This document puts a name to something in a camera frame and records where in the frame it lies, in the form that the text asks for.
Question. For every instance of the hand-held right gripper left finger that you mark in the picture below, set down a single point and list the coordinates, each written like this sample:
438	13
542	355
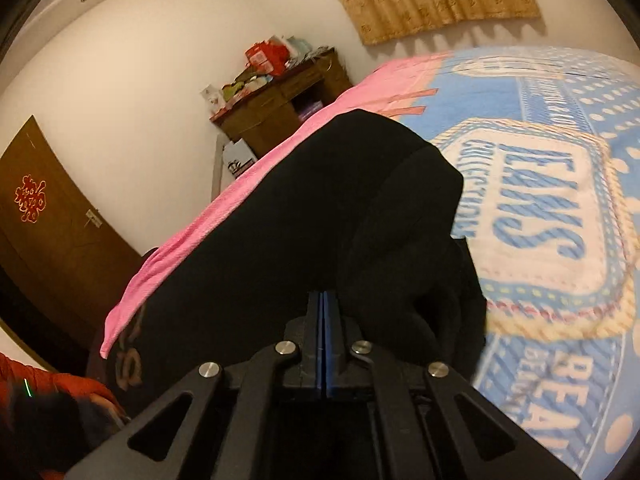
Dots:
318	340

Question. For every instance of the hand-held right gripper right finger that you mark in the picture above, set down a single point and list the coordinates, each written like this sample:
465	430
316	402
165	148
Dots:
331	340

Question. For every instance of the black coat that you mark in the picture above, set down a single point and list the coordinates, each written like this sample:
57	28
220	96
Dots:
280	220

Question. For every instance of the person's orange sleeved left forearm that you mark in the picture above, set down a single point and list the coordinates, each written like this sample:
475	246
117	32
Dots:
75	382

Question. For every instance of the brown wooden door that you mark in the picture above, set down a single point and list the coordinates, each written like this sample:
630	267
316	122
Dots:
60	260

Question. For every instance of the pink blanket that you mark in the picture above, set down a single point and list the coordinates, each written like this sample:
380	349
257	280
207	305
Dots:
150	280

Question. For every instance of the white cardboard box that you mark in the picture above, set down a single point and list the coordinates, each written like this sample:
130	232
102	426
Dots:
237	157

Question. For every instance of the red paper door decoration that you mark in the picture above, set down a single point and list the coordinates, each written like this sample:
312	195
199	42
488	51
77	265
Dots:
30	199

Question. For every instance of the brown wooden desk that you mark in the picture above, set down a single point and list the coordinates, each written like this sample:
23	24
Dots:
260	120

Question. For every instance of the stack of coloured packs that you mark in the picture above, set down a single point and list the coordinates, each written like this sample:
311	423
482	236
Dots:
310	109

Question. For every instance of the red flat box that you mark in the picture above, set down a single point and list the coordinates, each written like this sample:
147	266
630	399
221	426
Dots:
222	115

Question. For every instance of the blue printed blanket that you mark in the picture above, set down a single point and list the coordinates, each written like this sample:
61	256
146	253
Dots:
540	210

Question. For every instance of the green cloth pile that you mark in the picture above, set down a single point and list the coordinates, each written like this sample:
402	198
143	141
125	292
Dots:
235	90

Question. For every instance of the white greeting card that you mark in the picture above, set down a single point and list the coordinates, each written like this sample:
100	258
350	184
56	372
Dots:
211	97

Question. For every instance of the pale green box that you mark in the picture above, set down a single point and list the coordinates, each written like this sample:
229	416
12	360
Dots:
298	47

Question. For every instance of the beige patterned curtain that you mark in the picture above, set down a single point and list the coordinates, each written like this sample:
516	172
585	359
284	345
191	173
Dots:
425	0

